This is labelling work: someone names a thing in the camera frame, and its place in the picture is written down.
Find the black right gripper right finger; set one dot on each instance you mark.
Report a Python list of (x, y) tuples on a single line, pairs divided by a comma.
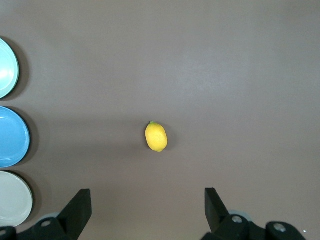
[(217, 220)]

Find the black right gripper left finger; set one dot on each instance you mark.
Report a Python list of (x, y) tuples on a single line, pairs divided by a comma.
[(75, 215)]

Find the yellow lemon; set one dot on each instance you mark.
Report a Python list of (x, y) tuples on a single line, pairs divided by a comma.
[(156, 137)]

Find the beige plate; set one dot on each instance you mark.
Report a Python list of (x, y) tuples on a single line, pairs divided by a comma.
[(12, 200)]

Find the blue plate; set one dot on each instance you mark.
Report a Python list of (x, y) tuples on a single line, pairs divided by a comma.
[(12, 137)]

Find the light green plate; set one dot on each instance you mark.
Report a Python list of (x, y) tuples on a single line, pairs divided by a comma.
[(6, 67)]

